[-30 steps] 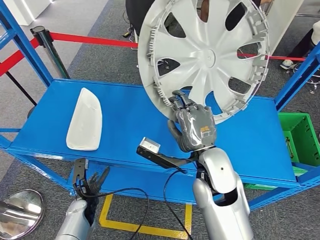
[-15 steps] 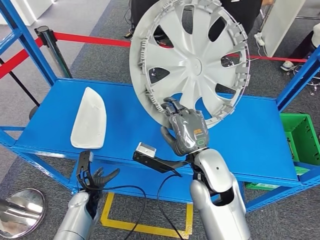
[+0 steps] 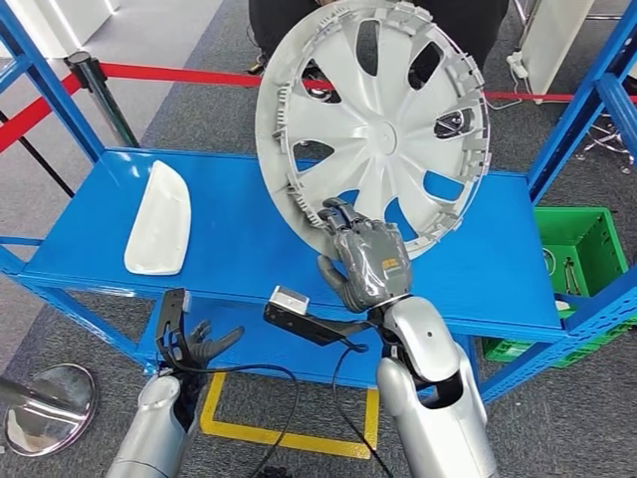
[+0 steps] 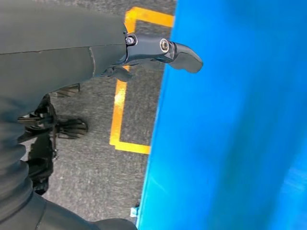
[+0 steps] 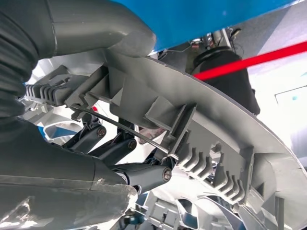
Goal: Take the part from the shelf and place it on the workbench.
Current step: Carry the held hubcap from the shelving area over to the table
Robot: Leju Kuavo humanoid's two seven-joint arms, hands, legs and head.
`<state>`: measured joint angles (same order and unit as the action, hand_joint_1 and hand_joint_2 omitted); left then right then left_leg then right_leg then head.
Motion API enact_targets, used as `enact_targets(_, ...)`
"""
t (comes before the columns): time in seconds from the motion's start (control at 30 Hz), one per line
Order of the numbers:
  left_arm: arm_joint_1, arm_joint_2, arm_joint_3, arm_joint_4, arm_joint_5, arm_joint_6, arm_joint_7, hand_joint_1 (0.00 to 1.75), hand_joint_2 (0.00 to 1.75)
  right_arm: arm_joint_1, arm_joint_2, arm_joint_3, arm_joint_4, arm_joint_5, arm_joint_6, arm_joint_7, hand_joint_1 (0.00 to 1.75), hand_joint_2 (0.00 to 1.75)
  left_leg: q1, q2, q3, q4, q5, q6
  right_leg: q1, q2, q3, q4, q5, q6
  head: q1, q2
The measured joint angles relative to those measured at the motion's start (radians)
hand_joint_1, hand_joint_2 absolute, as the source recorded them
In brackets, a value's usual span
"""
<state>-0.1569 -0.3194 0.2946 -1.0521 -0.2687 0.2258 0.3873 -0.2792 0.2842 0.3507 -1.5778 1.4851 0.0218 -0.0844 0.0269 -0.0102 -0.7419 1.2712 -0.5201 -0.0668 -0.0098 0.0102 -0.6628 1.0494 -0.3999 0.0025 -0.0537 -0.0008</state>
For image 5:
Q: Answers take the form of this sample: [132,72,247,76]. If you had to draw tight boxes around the blue metal shelf rack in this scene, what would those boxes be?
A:
[38,0,299,230]

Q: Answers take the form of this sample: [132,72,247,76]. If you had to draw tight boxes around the black stool chrome base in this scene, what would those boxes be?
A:
[189,29,241,66]

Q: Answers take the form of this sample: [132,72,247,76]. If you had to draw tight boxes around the red barrier belt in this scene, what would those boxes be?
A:
[193,40,307,81]

